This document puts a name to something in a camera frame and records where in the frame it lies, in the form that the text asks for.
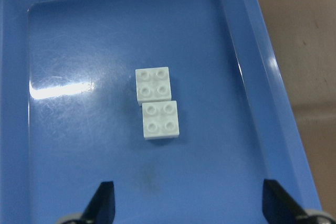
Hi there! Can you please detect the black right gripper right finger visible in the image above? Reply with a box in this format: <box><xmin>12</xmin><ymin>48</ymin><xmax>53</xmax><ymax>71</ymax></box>
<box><xmin>262</xmin><ymin>179</ymin><xmax>309</xmax><ymax>223</ymax></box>

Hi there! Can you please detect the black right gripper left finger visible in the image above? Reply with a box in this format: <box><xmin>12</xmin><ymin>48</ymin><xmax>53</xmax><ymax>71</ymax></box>
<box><xmin>80</xmin><ymin>181</ymin><xmax>116</xmax><ymax>223</ymax></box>

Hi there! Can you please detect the white block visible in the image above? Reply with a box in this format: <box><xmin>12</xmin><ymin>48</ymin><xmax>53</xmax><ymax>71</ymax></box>
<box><xmin>135</xmin><ymin>67</ymin><xmax>172</xmax><ymax>106</ymax></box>
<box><xmin>142</xmin><ymin>101</ymin><xmax>180</xmax><ymax>140</ymax></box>

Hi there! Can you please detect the blue plastic tray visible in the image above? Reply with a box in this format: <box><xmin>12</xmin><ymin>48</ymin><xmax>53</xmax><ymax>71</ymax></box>
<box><xmin>1</xmin><ymin>0</ymin><xmax>321</xmax><ymax>223</ymax></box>

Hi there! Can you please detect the brown paper table cover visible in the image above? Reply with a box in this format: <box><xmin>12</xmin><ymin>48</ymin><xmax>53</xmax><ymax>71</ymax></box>
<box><xmin>258</xmin><ymin>0</ymin><xmax>335</xmax><ymax>215</ymax></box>

